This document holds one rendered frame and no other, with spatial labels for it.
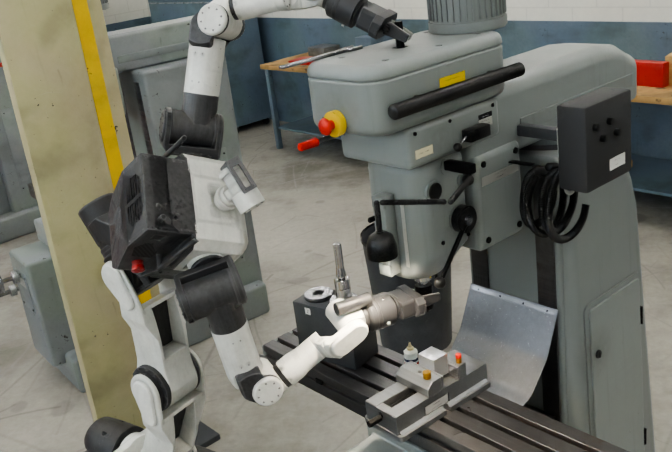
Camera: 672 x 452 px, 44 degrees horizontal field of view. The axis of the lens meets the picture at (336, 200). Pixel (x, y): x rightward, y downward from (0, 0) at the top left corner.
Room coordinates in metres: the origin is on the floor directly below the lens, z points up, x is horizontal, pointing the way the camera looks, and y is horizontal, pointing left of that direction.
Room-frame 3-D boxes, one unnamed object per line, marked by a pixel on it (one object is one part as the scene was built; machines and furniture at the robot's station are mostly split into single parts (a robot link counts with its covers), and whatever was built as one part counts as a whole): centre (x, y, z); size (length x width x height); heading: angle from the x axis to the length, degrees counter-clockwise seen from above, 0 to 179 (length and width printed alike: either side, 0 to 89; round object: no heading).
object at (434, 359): (1.97, -0.20, 1.03); 0.06 x 0.05 x 0.06; 37
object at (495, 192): (2.10, -0.35, 1.47); 0.24 x 0.19 x 0.26; 39
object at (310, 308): (2.28, 0.05, 1.02); 0.22 x 0.12 x 0.20; 50
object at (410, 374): (1.93, -0.16, 1.01); 0.12 x 0.06 x 0.04; 37
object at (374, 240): (1.77, -0.09, 1.48); 0.07 x 0.07 x 0.06
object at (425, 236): (1.98, -0.20, 1.47); 0.21 x 0.19 x 0.32; 39
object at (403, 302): (1.94, -0.12, 1.23); 0.13 x 0.12 x 0.10; 24
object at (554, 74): (2.29, -0.59, 1.66); 0.80 x 0.23 x 0.20; 129
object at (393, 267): (1.91, -0.11, 1.44); 0.04 x 0.04 x 0.21; 39
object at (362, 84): (1.98, -0.21, 1.81); 0.47 x 0.26 x 0.16; 129
